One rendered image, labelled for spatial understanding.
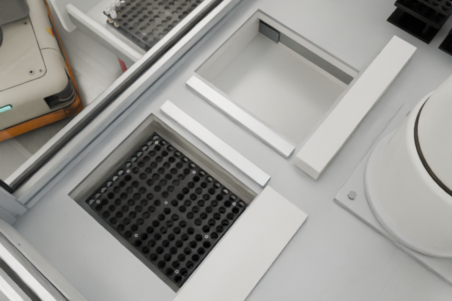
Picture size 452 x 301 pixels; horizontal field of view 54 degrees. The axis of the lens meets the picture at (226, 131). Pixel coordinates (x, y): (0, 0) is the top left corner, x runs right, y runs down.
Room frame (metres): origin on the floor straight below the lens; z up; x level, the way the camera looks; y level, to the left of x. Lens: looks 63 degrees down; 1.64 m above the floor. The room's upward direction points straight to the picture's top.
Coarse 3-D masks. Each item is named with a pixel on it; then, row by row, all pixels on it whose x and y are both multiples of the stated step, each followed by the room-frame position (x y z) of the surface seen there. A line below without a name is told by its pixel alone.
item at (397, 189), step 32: (448, 96) 0.26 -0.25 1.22; (416, 128) 0.26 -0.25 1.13; (448, 128) 0.22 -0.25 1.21; (384, 160) 0.26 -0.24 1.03; (416, 160) 0.22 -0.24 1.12; (448, 160) 0.20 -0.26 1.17; (352, 192) 0.23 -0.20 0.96; (384, 192) 0.22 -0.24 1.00; (416, 192) 0.19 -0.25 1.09; (448, 192) 0.17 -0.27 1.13; (384, 224) 0.18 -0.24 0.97; (416, 224) 0.16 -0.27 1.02; (448, 224) 0.15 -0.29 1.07; (416, 256) 0.13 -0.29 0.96; (448, 256) 0.13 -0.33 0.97
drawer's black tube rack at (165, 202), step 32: (160, 160) 0.33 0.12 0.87; (128, 192) 0.26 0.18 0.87; (160, 192) 0.25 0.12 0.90; (192, 192) 0.25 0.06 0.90; (224, 192) 0.26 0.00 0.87; (128, 224) 0.19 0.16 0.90; (160, 224) 0.19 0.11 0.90; (192, 224) 0.19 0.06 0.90; (224, 224) 0.20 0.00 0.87; (160, 256) 0.14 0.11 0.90; (192, 256) 0.14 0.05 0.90
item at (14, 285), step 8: (0, 264) 0.09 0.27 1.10; (0, 272) 0.08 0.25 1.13; (8, 272) 0.09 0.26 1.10; (0, 280) 0.07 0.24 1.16; (8, 280) 0.07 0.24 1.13; (16, 280) 0.08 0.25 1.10; (0, 288) 0.06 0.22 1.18; (8, 288) 0.06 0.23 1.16; (16, 288) 0.06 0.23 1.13; (0, 296) 0.05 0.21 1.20; (8, 296) 0.05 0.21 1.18; (16, 296) 0.05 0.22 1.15; (24, 296) 0.06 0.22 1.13
